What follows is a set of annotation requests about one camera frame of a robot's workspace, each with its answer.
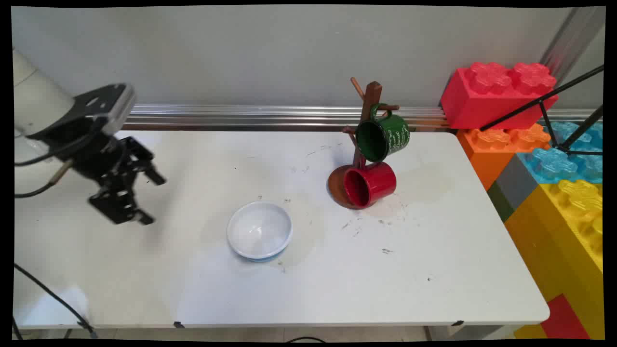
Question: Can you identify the green enamel mug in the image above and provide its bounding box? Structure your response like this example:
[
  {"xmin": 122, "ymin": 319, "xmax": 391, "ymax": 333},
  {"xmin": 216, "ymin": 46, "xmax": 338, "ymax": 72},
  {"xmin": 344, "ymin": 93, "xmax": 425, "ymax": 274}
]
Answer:
[{"xmin": 355, "ymin": 103, "xmax": 410, "ymax": 163}]

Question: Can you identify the blue and grey toy brick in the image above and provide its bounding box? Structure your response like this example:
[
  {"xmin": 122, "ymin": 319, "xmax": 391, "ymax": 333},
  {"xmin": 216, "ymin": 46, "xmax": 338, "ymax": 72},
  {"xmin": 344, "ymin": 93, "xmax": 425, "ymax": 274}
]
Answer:
[{"xmin": 496, "ymin": 120, "xmax": 603, "ymax": 208}]

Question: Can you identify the yellow toy brick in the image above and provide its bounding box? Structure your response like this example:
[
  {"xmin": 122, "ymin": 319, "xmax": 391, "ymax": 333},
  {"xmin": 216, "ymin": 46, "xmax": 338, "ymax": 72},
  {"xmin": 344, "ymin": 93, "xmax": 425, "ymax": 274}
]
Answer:
[{"xmin": 504, "ymin": 179, "xmax": 604, "ymax": 340}]

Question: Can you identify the black cable with metal connector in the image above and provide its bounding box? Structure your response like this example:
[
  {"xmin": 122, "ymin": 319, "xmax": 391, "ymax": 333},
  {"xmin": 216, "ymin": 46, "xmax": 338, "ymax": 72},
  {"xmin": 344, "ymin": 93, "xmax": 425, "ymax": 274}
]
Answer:
[{"xmin": 14, "ymin": 160, "xmax": 74, "ymax": 198}]

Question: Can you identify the orange toy brick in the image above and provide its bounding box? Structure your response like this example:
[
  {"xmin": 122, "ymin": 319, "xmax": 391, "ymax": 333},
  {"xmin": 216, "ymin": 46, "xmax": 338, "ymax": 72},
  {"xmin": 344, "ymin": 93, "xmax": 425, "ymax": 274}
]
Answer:
[{"xmin": 457, "ymin": 124, "xmax": 551, "ymax": 191}]

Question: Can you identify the low red toy brick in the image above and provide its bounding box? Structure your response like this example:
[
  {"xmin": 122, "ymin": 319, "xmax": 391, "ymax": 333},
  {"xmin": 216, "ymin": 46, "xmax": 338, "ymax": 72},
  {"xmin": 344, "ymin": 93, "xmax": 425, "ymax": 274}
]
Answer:
[{"xmin": 540, "ymin": 294, "xmax": 591, "ymax": 340}]

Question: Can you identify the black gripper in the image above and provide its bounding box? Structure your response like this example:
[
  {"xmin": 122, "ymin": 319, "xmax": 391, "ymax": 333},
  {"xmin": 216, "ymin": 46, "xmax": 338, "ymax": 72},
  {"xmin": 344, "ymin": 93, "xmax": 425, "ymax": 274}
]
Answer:
[{"xmin": 72, "ymin": 133, "xmax": 167, "ymax": 226}]

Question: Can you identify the white bowl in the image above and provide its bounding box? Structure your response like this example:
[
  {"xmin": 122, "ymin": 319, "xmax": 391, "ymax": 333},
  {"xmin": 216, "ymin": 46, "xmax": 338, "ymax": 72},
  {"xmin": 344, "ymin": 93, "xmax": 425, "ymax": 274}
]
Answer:
[{"xmin": 227, "ymin": 201, "xmax": 293, "ymax": 262}]

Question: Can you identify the brown wooden mug tree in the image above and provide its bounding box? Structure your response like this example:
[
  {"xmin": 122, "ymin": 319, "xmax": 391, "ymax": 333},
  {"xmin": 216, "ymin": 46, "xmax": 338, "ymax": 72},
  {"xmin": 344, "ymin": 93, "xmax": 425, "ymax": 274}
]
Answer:
[{"xmin": 328, "ymin": 77, "xmax": 401, "ymax": 210}]

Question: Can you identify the large red toy brick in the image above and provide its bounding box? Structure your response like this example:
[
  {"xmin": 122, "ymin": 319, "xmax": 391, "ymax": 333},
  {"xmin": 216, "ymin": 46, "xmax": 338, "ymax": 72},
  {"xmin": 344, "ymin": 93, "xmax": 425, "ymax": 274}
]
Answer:
[{"xmin": 440, "ymin": 61, "xmax": 560, "ymax": 130}]

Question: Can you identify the dark green toy brick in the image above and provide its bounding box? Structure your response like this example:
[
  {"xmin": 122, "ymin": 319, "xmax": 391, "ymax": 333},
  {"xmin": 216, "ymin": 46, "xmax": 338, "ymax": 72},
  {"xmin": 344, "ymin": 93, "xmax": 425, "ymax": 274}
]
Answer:
[{"xmin": 487, "ymin": 181, "xmax": 515, "ymax": 222}]

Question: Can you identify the thick black cable with plug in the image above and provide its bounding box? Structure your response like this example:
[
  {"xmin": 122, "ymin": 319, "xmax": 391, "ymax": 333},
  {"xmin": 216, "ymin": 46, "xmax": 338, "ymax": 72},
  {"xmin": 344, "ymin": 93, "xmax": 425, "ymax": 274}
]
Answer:
[{"xmin": 13, "ymin": 133, "xmax": 97, "ymax": 338}]

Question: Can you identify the upright aluminium profile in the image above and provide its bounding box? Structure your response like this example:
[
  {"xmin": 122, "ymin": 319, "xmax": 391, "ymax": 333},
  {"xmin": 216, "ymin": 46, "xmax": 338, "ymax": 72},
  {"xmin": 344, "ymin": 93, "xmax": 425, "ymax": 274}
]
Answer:
[{"xmin": 540, "ymin": 7, "xmax": 605, "ymax": 82}]

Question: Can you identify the red enamel mug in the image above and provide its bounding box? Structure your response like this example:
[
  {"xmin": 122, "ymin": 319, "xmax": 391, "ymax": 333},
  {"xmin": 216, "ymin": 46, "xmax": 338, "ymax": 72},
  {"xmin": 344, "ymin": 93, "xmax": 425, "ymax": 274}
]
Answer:
[{"xmin": 343, "ymin": 161, "xmax": 397, "ymax": 209}]

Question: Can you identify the horizontal aluminium rail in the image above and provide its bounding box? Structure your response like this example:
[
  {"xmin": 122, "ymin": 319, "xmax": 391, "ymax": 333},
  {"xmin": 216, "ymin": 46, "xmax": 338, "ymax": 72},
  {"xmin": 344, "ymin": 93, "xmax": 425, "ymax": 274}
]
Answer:
[{"xmin": 123, "ymin": 104, "xmax": 603, "ymax": 132}]

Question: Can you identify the black tripod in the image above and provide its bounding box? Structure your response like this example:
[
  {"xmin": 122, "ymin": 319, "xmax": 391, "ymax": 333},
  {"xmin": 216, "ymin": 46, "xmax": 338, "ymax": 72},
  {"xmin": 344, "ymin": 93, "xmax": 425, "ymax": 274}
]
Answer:
[{"xmin": 480, "ymin": 65, "xmax": 605, "ymax": 157}]

